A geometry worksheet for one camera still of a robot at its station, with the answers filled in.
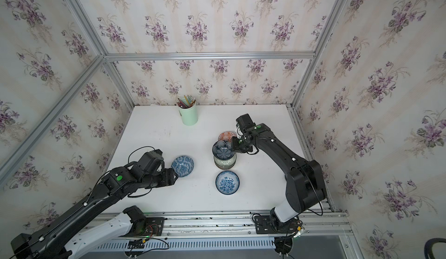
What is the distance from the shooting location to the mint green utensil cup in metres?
1.03

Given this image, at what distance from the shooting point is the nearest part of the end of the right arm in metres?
0.61

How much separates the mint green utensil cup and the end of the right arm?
38 centimetres
